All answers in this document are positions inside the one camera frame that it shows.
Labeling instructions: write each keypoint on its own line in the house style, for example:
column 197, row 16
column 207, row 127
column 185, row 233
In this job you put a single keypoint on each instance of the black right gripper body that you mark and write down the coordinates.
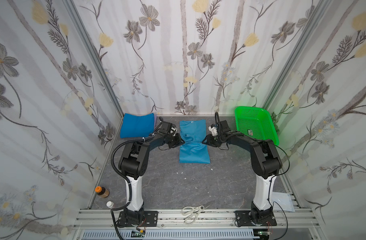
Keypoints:
column 211, row 140

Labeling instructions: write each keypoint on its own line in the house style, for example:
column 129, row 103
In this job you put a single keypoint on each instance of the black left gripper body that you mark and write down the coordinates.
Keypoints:
column 175, row 140

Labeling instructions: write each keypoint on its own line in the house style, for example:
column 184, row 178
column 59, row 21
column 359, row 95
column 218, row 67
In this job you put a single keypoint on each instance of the light blue t shirt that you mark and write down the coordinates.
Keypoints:
column 193, row 151

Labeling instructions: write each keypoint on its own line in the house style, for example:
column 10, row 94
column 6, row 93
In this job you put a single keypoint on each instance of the green plastic basket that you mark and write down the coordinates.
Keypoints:
column 257, row 119

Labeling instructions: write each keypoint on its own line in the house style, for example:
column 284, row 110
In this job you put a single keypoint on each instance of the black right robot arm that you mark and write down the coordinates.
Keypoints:
column 266, row 163

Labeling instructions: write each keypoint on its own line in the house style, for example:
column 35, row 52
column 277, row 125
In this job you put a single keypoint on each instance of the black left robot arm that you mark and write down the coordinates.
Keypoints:
column 130, row 161

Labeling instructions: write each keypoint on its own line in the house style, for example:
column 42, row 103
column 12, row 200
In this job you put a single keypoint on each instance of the folded lilac t shirt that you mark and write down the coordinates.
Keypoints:
column 155, row 121

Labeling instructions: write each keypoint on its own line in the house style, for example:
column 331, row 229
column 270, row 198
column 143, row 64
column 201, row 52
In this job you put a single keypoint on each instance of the folded blue t shirt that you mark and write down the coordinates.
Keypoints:
column 137, row 126

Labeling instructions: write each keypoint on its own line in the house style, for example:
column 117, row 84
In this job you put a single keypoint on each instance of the brown bottle orange cap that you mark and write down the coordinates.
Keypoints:
column 102, row 192

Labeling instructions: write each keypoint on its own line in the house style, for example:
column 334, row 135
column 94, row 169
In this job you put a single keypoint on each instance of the clear plastic bag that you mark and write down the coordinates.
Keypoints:
column 282, row 201

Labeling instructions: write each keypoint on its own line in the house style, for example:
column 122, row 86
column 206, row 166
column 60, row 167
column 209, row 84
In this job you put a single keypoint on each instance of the small white capped bottle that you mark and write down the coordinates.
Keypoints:
column 110, row 204

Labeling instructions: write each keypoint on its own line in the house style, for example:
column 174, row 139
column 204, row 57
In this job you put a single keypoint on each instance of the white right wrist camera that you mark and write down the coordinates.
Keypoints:
column 219, row 128

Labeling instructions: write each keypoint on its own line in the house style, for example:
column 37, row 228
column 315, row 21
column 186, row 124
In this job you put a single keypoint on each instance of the white handled scissors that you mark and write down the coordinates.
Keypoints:
column 191, row 213

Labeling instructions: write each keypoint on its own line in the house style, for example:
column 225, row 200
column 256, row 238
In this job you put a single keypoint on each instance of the white slotted cable duct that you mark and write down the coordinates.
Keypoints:
column 190, row 234

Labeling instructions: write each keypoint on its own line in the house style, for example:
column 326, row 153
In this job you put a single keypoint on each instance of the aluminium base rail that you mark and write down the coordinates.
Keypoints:
column 299, row 225

